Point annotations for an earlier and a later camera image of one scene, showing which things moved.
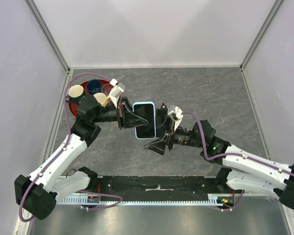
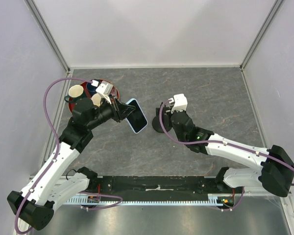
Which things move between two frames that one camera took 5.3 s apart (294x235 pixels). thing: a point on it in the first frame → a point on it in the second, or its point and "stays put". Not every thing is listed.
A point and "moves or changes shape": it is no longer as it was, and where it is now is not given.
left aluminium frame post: (48, 35) stays put
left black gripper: (126, 117) → (117, 107)
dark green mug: (74, 92) stays put
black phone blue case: (147, 110) moves or changes shape
